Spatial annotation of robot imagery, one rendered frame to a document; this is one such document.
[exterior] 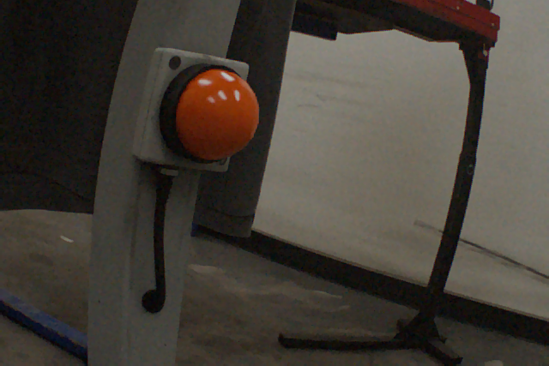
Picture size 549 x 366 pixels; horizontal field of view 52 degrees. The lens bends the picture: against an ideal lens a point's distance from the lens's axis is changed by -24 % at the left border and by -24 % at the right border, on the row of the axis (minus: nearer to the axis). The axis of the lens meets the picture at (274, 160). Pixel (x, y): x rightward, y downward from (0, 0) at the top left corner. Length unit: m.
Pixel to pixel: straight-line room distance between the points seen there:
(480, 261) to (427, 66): 0.86
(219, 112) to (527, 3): 2.39
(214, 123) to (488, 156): 2.34
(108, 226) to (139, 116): 0.06
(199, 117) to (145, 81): 0.04
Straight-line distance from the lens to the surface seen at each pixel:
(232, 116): 0.28
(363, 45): 3.05
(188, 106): 0.29
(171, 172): 0.31
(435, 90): 2.78
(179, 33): 0.31
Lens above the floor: 0.66
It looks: 4 degrees down
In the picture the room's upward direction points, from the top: 12 degrees clockwise
